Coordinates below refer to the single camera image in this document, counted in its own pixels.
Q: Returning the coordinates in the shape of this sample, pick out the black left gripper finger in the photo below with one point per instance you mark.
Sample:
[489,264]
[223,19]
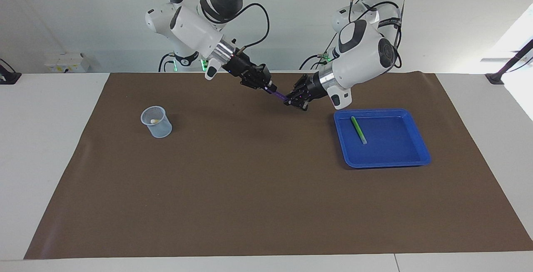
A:
[290,101]
[303,105]

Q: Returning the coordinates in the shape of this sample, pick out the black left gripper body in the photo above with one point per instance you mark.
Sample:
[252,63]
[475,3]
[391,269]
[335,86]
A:
[310,88]

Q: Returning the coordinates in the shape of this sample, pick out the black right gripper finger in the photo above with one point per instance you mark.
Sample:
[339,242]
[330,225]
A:
[256,87]
[268,86]

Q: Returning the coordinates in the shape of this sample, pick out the blue plastic tray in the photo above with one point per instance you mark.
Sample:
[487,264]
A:
[387,155]

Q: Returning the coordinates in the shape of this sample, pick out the white power strip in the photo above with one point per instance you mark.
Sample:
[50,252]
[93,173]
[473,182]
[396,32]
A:
[66,63]

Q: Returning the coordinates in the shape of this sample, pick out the brown table mat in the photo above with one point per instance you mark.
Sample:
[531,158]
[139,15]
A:
[250,188]

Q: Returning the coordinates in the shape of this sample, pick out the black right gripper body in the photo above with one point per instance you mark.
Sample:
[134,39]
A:
[247,72]

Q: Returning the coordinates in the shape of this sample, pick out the purple pen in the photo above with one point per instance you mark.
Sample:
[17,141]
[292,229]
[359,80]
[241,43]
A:
[278,95]

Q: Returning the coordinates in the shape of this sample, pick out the green pen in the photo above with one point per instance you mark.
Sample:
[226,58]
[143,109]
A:
[359,130]

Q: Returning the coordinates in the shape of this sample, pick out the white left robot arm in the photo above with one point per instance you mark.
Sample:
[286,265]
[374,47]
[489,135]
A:
[360,57]

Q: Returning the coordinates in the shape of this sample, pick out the translucent plastic cup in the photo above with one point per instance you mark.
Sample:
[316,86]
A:
[160,129]

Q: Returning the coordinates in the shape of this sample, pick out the small black table clamp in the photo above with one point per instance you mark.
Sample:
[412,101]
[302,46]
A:
[6,76]

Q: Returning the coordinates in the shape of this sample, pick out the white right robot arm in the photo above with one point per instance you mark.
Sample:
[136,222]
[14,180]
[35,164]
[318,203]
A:
[193,30]

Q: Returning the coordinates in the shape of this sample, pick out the black stand with pole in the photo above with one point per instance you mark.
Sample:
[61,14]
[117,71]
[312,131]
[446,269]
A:
[497,76]

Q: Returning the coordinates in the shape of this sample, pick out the yellow pen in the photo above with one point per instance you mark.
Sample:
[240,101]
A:
[155,121]

